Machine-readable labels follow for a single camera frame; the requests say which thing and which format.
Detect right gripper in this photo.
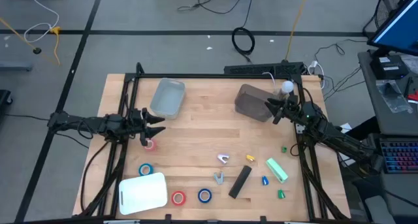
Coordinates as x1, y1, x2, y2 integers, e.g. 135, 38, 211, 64
265, 95, 300, 120

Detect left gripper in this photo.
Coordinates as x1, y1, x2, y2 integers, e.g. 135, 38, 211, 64
125, 108, 167, 140

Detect pink tape roll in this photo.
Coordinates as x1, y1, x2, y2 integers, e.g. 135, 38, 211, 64
143, 138, 158, 152

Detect mint green stapler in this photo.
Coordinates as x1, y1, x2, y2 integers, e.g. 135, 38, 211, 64
265, 157, 289, 184

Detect black stapler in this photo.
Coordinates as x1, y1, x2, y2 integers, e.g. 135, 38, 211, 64
228, 165, 253, 199

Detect teal tape roll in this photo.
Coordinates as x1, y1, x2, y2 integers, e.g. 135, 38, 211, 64
138, 163, 154, 177

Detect red tape roll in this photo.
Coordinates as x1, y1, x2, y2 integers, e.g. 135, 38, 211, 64
170, 190, 187, 206

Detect dark blue tape roll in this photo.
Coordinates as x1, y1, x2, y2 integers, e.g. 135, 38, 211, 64
197, 188, 213, 204

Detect smoky grey storage bin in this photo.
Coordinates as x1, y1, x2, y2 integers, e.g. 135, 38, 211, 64
234, 84, 278, 123

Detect pale translucent storage bin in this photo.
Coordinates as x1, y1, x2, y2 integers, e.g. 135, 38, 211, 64
149, 77, 186, 120

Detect black perforated power box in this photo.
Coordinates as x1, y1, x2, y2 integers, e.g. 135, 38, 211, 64
223, 61, 306, 77

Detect white power adapter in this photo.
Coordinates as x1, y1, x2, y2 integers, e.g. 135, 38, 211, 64
306, 59, 326, 89

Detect white storage bin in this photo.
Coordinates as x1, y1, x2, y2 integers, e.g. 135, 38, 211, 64
118, 172, 169, 216

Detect grey side desk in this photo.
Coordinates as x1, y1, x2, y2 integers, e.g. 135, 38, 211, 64
357, 50, 418, 136

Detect clear plastic bag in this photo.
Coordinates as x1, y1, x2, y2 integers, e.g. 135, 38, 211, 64
375, 79, 414, 114

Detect black mini computer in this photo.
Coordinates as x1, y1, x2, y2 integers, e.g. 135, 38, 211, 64
369, 55, 410, 80

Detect backlit keyboard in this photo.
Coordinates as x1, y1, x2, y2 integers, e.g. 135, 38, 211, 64
379, 139, 418, 174

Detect computer monitor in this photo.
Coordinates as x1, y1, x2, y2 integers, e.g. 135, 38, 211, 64
367, 0, 418, 57

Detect black floor fan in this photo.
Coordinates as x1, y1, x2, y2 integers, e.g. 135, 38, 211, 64
362, 0, 415, 39

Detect grey cart base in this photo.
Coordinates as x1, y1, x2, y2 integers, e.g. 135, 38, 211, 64
0, 61, 33, 72

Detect black aluminium table frame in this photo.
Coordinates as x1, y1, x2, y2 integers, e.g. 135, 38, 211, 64
76, 62, 350, 224

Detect coiled black cable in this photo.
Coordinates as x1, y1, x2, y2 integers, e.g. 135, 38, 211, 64
231, 0, 256, 64

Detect yellow cable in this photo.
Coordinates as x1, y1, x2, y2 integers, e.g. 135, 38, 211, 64
0, 17, 62, 67
285, 0, 311, 62

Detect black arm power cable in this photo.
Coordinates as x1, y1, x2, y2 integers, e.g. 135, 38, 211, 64
80, 139, 110, 214

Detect black floor cable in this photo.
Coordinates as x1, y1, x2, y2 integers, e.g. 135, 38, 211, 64
177, 0, 248, 15

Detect white floor cable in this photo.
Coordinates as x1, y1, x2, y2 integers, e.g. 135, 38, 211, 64
23, 0, 60, 44

